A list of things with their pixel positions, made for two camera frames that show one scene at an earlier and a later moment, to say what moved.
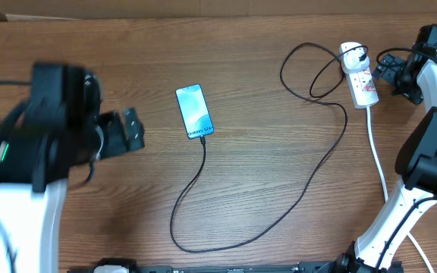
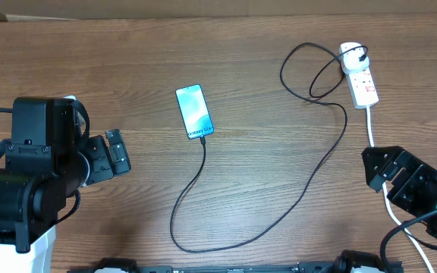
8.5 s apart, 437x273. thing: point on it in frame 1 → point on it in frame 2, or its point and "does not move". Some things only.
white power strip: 363,89 does not move
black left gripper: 122,141 → 107,167
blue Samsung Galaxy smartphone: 194,111 does not move
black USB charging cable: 311,86 does not move
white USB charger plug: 356,61 does not move
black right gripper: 388,71 → 409,174
